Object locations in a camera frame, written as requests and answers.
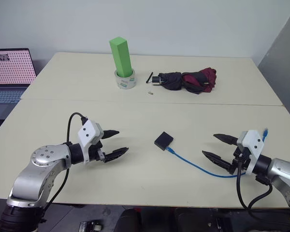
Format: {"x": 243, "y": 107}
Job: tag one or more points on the small beige plug piece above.
{"x": 150, "y": 92}

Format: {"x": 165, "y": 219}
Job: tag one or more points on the small black box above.
{"x": 163, "y": 140}

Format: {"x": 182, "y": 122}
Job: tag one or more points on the black case under table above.
{"x": 203, "y": 221}

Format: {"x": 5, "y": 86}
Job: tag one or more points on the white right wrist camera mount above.
{"x": 255, "y": 142}

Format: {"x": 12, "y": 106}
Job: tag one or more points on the tall green block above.
{"x": 120, "y": 55}

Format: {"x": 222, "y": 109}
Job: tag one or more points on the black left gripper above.
{"x": 95, "y": 152}

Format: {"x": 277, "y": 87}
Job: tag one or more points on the open laptop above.
{"x": 9, "y": 67}

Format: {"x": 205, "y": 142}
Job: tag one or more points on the clear tape roll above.
{"x": 125, "y": 83}

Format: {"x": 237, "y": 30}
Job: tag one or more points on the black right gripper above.
{"x": 238, "y": 162}

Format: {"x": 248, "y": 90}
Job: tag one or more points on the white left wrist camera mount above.
{"x": 87, "y": 133}

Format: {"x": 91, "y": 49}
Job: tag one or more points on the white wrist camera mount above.
{"x": 87, "y": 133}
{"x": 255, "y": 142}

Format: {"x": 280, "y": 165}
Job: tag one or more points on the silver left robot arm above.
{"x": 38, "y": 174}

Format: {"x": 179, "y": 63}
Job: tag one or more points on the dark rounded shape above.
{"x": 130, "y": 221}

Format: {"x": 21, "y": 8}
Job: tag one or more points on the folded black maroon umbrella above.
{"x": 181, "y": 81}

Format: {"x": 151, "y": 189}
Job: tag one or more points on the grey partition panel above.
{"x": 285, "y": 72}

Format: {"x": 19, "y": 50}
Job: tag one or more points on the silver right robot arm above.
{"x": 282, "y": 174}

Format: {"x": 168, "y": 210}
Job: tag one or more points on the small black device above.
{"x": 90, "y": 226}

